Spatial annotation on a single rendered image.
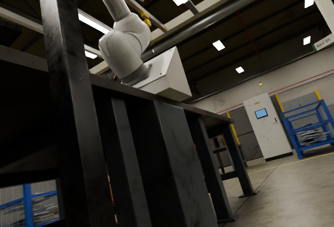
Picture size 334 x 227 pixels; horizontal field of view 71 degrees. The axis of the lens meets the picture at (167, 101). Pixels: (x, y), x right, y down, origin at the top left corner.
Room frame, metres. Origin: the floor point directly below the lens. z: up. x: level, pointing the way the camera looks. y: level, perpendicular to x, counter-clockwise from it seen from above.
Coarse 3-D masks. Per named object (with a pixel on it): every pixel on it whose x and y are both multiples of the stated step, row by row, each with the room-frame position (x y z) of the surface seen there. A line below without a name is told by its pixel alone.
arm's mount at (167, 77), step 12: (156, 60) 1.23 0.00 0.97; (168, 60) 1.11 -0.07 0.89; (180, 60) 1.22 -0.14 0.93; (156, 72) 1.08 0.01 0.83; (168, 72) 1.03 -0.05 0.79; (180, 72) 1.17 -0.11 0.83; (144, 84) 1.04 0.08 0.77; (156, 84) 1.02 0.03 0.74; (168, 84) 0.99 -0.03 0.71; (180, 84) 1.12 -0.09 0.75; (168, 96) 1.12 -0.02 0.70; (180, 96) 1.17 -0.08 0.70
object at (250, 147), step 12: (276, 96) 7.84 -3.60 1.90; (240, 108) 8.41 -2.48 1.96; (276, 108) 7.93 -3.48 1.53; (240, 120) 8.47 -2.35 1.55; (240, 132) 8.53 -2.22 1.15; (252, 132) 8.36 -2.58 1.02; (240, 144) 8.60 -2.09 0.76; (252, 144) 8.42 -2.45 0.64; (216, 156) 9.02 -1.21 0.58; (228, 156) 8.83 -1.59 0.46; (252, 156) 8.49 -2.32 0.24
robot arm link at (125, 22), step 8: (104, 0) 1.00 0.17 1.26; (112, 0) 0.99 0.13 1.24; (120, 0) 1.01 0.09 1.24; (112, 8) 1.02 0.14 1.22; (120, 8) 1.03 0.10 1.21; (128, 8) 1.07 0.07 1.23; (112, 16) 1.06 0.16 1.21; (120, 16) 1.05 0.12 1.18; (128, 16) 1.06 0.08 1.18; (136, 16) 1.08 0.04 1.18; (120, 24) 1.06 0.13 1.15; (128, 24) 1.06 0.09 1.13; (136, 24) 1.08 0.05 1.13; (144, 24) 1.15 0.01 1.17; (128, 32) 1.08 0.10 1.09; (136, 32) 1.09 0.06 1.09; (144, 32) 1.14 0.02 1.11; (144, 40) 1.14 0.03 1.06; (144, 48) 1.17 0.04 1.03
